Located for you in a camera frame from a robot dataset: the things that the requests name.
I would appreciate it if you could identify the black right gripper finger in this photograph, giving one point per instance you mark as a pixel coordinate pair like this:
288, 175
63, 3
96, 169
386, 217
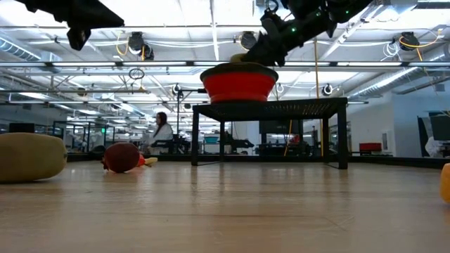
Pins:
276, 56
269, 28

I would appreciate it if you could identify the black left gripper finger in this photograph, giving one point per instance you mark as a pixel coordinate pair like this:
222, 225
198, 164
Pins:
79, 35
100, 10

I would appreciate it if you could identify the red collapsible bowl grey rim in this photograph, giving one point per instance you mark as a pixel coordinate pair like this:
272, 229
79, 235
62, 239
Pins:
239, 86

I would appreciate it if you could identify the small dark red fruit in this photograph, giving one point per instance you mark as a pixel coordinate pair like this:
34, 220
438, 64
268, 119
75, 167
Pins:
121, 158

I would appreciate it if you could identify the small yellow orange pepper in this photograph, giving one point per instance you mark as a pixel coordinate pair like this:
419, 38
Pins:
445, 182

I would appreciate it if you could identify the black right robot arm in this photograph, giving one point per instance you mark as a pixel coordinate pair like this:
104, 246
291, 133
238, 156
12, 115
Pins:
337, 8

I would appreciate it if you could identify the black perforated metal rack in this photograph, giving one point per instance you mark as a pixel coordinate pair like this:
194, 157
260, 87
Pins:
270, 109

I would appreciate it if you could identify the black background monitor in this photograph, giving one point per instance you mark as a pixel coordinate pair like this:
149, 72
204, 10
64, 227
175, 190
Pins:
21, 128
279, 127

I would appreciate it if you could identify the teal bin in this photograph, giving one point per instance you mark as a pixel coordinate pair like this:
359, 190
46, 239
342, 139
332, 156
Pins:
211, 140

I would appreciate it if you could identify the red storage bin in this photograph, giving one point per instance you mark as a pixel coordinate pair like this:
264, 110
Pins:
370, 147

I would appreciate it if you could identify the small orange red pepper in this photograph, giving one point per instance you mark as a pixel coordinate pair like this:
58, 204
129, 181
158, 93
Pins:
141, 161

